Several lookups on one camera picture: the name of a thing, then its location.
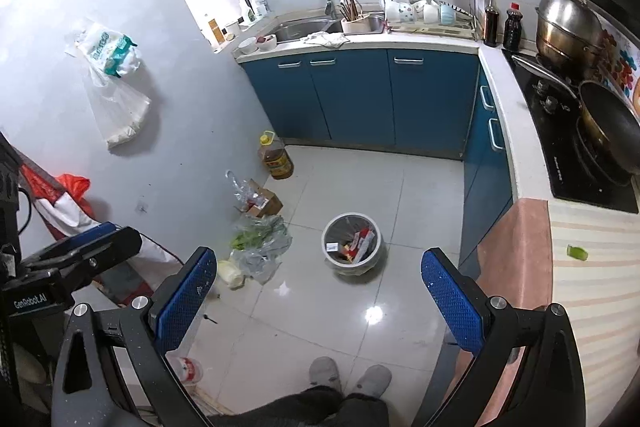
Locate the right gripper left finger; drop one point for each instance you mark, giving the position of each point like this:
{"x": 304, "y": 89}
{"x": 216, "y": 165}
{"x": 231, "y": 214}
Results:
{"x": 89, "y": 389}

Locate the yellow cooking oil bottle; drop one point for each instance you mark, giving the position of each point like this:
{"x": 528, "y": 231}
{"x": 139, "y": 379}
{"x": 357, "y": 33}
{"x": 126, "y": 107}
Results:
{"x": 273, "y": 155}

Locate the left grey slipper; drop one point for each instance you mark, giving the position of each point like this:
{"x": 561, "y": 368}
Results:
{"x": 323, "y": 372}

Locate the pink striped counter cloth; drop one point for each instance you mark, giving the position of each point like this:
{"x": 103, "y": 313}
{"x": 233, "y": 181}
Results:
{"x": 523, "y": 259}

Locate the dark soy sauce bottle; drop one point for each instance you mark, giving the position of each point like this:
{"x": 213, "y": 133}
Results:
{"x": 491, "y": 24}

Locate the clear plastic bag vegetables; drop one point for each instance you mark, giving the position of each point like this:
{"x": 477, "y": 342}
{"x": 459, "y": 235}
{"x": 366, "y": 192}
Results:
{"x": 258, "y": 243}

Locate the dark vinegar bottle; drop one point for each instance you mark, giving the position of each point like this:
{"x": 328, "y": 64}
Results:
{"x": 512, "y": 33}

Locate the stainless steel sink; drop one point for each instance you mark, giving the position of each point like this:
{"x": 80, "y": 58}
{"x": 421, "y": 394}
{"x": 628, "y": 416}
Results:
{"x": 303, "y": 27}

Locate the blue kitchen cabinets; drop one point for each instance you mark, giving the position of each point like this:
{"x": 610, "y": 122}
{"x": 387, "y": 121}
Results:
{"x": 436, "y": 103}

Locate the right grey slipper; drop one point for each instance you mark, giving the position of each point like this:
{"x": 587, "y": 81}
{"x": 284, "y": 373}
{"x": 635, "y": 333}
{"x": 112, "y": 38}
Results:
{"x": 374, "y": 382}

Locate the stainless steel pot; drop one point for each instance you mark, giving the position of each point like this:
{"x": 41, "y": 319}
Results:
{"x": 569, "y": 35}

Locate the person's right leg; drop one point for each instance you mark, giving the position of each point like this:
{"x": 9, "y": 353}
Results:
{"x": 363, "y": 411}

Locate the colourful wall sticker sheet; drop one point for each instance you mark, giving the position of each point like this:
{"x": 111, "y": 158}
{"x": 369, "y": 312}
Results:
{"x": 619, "y": 62}

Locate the white chopstick holder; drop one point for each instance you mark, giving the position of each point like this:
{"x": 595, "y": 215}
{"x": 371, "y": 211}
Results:
{"x": 355, "y": 21}

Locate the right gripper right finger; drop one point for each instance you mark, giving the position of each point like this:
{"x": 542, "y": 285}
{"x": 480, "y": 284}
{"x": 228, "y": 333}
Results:
{"x": 548, "y": 388}

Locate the green vegetable scrap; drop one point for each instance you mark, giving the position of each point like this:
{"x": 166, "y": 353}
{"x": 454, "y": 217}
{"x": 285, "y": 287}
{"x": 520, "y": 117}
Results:
{"x": 577, "y": 253}

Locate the person's left leg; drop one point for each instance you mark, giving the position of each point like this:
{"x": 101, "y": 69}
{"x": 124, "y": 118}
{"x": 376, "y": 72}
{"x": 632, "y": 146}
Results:
{"x": 311, "y": 407}

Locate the white cabbage piece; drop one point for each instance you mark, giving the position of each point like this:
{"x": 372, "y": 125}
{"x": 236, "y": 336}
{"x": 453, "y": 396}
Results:
{"x": 230, "y": 274}

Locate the white long cardboard box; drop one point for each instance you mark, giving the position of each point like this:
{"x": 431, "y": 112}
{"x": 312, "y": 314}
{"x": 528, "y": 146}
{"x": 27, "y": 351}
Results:
{"x": 359, "y": 246}

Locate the black induction cooktop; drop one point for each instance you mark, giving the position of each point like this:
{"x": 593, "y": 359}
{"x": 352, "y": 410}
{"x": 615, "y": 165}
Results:
{"x": 578, "y": 169}

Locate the white round trash bin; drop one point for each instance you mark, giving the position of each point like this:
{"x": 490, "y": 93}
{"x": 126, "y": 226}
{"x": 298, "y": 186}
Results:
{"x": 340, "y": 231}

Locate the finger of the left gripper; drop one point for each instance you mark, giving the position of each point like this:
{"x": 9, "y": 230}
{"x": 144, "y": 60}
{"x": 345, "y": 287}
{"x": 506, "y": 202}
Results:
{"x": 99, "y": 256}
{"x": 83, "y": 238}

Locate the grey slipper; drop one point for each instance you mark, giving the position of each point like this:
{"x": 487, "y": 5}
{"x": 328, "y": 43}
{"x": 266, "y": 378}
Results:
{"x": 374, "y": 382}
{"x": 323, "y": 372}

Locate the white hanging plastic bag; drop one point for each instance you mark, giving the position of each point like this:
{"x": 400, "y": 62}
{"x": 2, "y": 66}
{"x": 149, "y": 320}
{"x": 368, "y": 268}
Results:
{"x": 110, "y": 57}

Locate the black frying pan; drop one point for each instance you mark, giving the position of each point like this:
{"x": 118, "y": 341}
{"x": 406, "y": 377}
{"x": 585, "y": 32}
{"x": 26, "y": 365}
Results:
{"x": 610, "y": 121}

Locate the red plastic bag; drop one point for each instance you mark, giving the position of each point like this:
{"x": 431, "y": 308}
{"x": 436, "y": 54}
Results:
{"x": 60, "y": 201}

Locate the brown cardboard box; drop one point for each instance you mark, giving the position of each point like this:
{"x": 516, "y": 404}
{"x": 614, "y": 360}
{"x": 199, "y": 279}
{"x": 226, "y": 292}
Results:
{"x": 261, "y": 202}

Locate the person's leg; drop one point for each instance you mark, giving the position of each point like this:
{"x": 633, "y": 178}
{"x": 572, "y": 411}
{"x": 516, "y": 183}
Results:
{"x": 311, "y": 407}
{"x": 363, "y": 411}

